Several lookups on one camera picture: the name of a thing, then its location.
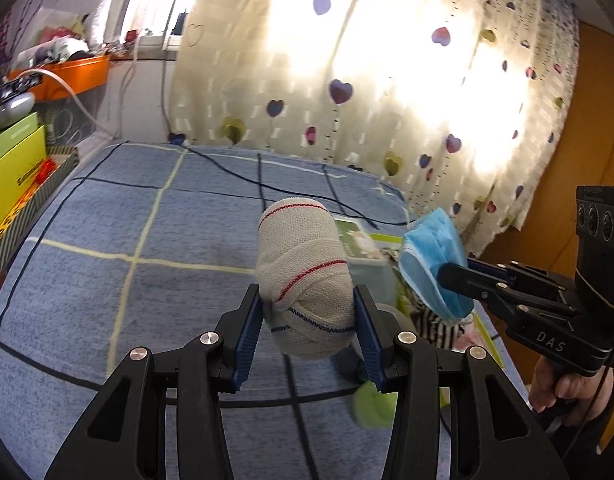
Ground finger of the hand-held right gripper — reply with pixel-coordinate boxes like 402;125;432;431
466;257;568;302
438;261;584;322

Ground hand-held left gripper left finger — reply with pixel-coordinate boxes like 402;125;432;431
44;282;262;480

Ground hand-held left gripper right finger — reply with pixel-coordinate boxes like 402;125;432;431
354;284;570;480

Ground lime green box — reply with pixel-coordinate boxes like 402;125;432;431
372;231;510;412

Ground blue face mask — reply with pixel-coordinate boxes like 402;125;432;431
398;207;476;327

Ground black white striped sock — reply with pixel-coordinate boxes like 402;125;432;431
411;305;464;357

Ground beige sock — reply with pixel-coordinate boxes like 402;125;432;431
255;197;358;362

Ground person's right forearm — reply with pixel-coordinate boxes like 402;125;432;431
539;402;614;466

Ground person's right hand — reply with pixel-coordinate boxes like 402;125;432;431
529;359;614;420

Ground lime green jar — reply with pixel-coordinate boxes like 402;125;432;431
354;380;396;431

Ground blue wet wipes pack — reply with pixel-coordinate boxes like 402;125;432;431
347;255;404;311

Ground blue plaid bedsheet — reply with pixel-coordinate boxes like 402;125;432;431
0;142;534;480

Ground brown wooden door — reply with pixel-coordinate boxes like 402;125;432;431
512;20;614;411

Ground heart print curtain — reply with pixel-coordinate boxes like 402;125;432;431
164;0;584;262

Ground lime yellow cardboard box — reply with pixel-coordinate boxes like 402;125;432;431
0;125;49;252

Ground pale green flat box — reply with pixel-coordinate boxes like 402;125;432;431
0;111;40;149

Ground orange tray with clutter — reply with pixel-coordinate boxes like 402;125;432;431
7;54;112;104

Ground grey handheld device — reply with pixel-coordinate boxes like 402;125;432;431
0;90;37;131

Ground window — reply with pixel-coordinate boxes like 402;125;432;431
119;0;208;52

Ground white plastic bag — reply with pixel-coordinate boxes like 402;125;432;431
89;0;116;47

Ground pink decorative branches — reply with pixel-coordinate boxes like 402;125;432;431
0;0;26;69

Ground black cable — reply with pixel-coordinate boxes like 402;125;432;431
159;7;410;229

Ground white cable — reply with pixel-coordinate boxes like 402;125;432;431
17;72;118;137
118;42;144;141

